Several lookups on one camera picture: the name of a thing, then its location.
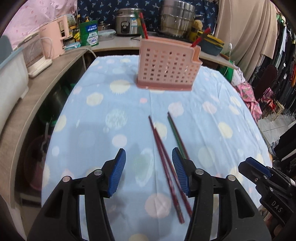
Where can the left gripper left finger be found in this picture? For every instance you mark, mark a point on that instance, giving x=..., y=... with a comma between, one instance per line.
x=98, y=185

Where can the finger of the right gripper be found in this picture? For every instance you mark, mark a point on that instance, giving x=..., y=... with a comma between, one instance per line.
x=258, y=166
x=254, y=176

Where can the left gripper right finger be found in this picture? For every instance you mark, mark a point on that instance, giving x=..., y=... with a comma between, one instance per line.
x=198, y=184

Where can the maroon spiral chopstick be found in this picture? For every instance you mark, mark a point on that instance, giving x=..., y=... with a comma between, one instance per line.
x=170, y=164

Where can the dark red chopstick brown band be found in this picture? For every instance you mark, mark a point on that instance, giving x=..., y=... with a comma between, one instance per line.
x=179, y=136

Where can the green chopstick gold band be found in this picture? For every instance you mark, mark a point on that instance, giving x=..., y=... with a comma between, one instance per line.
x=176, y=136

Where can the dark maroon chopstick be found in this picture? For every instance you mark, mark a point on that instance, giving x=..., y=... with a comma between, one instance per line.
x=167, y=174

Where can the dark red chopstick gold band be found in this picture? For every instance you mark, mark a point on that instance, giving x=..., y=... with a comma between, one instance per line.
x=204, y=34

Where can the bright red faceted chopstick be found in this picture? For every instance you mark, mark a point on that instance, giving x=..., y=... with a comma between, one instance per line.
x=195, y=43

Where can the bright red dotted chopstick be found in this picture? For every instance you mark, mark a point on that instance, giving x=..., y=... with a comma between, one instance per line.
x=143, y=25

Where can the pink floral cloth heap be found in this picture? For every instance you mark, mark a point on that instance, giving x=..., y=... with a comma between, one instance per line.
x=246, y=92

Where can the wooden stool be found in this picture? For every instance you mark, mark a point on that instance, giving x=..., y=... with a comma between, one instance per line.
x=274, y=107

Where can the light blue patterned tablecloth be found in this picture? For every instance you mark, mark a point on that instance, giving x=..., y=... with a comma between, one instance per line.
x=106, y=111

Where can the pink perforated utensil basket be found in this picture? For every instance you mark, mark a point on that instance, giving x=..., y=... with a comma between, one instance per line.
x=167, y=64

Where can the blue and yellow stacked bowls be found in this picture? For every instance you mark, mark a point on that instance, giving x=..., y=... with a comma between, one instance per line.
x=211, y=45

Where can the white storage box teal lid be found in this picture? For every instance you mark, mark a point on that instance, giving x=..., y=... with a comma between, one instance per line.
x=14, y=78

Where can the beige curtain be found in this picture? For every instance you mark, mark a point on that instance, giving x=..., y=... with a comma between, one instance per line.
x=251, y=28

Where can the pink electric kettle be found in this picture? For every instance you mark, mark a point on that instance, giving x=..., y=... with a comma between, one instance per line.
x=52, y=36

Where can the green labelled box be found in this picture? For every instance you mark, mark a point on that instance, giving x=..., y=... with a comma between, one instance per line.
x=89, y=33

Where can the silver rice cooker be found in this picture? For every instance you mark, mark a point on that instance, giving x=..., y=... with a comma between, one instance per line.
x=126, y=22

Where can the navy patterned backsplash cloth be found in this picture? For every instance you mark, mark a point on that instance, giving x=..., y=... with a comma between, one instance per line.
x=105, y=11

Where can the stainless steel steamer pot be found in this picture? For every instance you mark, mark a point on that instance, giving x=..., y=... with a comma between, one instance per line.
x=175, y=18

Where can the pink dotted curtain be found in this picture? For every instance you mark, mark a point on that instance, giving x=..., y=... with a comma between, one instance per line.
x=33, y=14

